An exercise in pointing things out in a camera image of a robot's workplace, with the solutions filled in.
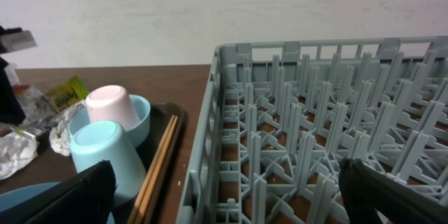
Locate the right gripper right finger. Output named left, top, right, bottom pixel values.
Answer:
left=338, top=158, right=447, bottom=224

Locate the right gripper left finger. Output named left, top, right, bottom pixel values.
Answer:
left=0, top=160, right=117, bottom=224

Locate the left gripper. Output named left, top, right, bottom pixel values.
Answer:
left=1, top=27, right=37, bottom=125

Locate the large blue plate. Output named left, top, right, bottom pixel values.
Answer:
left=0, top=181, right=116, bottom=224

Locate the grey dishwasher rack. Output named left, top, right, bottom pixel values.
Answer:
left=176, top=36, right=447, bottom=223

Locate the light blue cup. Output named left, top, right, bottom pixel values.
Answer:
left=70, top=120, right=146, bottom=207

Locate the right wooden chopstick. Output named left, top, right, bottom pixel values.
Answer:
left=132, top=115, right=179, bottom=224

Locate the wooden chopstick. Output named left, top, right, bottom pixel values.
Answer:
left=132, top=115, right=179, bottom=224
left=126, top=114, right=176, bottom=224

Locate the left wooden chopstick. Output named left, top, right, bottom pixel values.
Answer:
left=126, top=114, right=176, bottom=224

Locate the green yellow snack wrapper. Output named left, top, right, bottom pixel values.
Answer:
left=45, top=76, right=89, bottom=112

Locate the pink cup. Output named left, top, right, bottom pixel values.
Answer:
left=85, top=85, right=140, bottom=130

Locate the small light blue bowl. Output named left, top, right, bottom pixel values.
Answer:
left=67, top=94, right=151, bottom=148

